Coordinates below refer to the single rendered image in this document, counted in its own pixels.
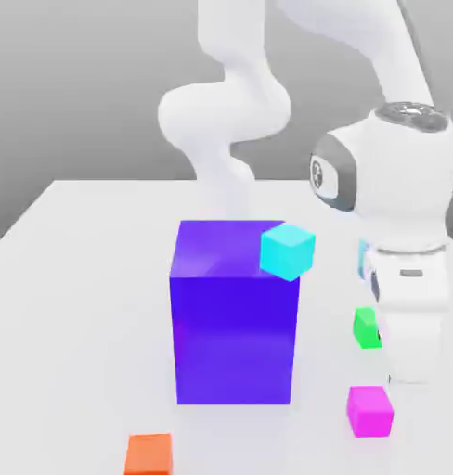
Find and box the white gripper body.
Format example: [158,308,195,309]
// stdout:
[376,306,449,386]

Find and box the small green cube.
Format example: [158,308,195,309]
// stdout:
[352,306,384,351]

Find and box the small magenta cube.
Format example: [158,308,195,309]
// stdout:
[345,385,395,440]

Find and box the small cyan cube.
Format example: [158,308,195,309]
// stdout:
[259,222,317,283]

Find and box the small orange cube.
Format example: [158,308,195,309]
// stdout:
[123,433,173,475]

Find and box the large purple box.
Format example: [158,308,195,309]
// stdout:
[169,219,301,406]

